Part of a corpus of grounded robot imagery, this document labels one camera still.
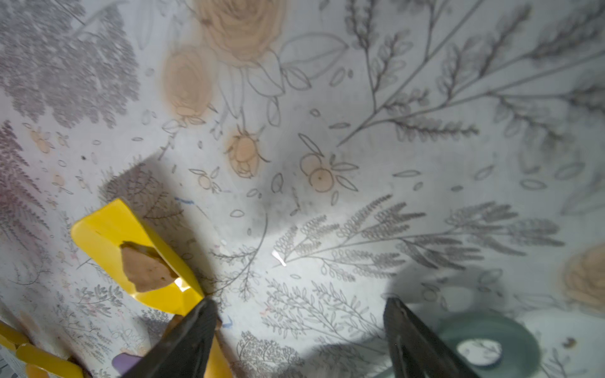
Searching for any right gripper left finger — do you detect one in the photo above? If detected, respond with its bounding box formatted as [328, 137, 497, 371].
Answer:
[123, 298, 217, 378]

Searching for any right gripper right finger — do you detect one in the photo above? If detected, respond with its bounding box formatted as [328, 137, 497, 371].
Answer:
[383, 297, 478, 378]

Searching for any green cleaning brush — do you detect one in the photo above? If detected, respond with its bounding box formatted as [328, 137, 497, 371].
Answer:
[372, 313, 542, 378]

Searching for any yellow trowel right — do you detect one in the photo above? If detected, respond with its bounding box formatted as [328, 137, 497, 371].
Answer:
[71, 198, 232, 377]

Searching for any purple trowel pink handle right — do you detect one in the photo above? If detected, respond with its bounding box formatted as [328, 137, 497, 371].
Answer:
[111, 353, 142, 376]

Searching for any yellow trowel wooden handle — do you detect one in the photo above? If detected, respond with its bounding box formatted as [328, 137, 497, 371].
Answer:
[1, 321, 85, 378]

